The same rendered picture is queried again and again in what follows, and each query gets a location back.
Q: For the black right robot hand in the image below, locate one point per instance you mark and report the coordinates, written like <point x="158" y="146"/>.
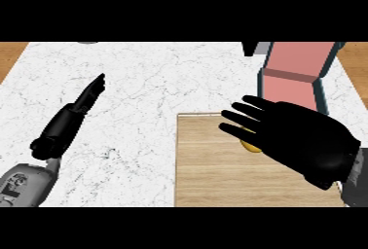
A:
<point x="302" y="139"/>

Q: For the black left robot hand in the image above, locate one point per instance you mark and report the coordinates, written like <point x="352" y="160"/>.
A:
<point x="62" y="129"/>

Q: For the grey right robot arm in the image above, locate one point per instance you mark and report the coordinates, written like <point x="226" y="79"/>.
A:
<point x="355" y="181"/>

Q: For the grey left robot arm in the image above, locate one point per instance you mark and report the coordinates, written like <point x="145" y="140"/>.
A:
<point x="24" y="186"/>

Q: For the yellow lemon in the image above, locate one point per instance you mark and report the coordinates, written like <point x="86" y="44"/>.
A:
<point x="250" y="146"/>

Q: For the pale wooden tray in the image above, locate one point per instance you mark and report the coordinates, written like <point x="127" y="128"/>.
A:
<point x="240" y="168"/>

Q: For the pink box with teal edges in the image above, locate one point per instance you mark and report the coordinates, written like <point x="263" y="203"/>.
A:
<point x="297" y="74"/>

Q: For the small grey object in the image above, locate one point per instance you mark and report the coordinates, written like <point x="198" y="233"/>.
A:
<point x="88" y="42"/>

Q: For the dark grey object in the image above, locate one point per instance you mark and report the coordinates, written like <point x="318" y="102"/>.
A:
<point x="253" y="48"/>

